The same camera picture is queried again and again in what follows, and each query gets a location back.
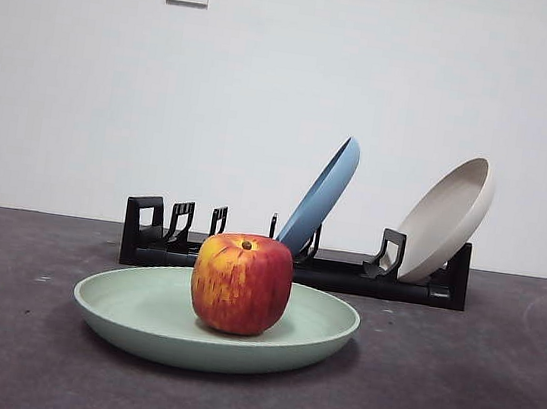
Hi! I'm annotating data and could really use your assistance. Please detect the red yellow apple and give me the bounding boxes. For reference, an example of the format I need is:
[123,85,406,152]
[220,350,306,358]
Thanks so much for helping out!
[185,227,299,342]

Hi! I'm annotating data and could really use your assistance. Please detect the green plate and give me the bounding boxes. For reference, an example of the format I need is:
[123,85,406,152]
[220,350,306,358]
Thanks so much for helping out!
[64,252,365,391]

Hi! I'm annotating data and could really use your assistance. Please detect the blue plate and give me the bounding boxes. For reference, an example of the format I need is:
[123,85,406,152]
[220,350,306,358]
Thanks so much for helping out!
[274,128,364,266]

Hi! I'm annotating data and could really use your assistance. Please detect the black plate rack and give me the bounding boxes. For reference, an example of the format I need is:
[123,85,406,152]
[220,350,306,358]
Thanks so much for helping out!
[117,191,475,311]

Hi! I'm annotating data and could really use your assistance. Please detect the beige plate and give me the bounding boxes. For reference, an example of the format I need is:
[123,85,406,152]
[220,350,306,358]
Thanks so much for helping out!
[389,147,500,293]

